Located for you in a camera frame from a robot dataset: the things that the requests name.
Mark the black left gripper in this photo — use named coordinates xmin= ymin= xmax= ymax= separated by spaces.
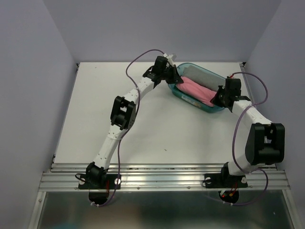
xmin=159 ymin=64 xmax=182 ymax=84

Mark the pink t-shirt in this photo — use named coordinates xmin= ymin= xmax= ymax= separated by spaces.
xmin=176 ymin=76 xmax=216 ymax=107

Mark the blue translucent plastic bin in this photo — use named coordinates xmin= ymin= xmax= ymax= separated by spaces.
xmin=168 ymin=62 xmax=224 ymax=113

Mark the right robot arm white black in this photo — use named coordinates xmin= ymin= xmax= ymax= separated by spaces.
xmin=211 ymin=77 xmax=285 ymax=186

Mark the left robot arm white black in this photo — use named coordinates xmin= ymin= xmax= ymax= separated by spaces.
xmin=85 ymin=54 xmax=183 ymax=188

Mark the rolled grey t-shirt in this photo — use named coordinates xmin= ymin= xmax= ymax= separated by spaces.
xmin=183 ymin=65 xmax=225 ymax=91

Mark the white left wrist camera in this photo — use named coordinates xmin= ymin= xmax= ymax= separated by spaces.
xmin=163 ymin=53 xmax=177 ymax=66

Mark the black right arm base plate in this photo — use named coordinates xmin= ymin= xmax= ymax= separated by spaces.
xmin=203 ymin=173 xmax=248 ymax=190

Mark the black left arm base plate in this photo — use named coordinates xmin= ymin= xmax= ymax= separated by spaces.
xmin=75 ymin=173 xmax=121 ymax=190

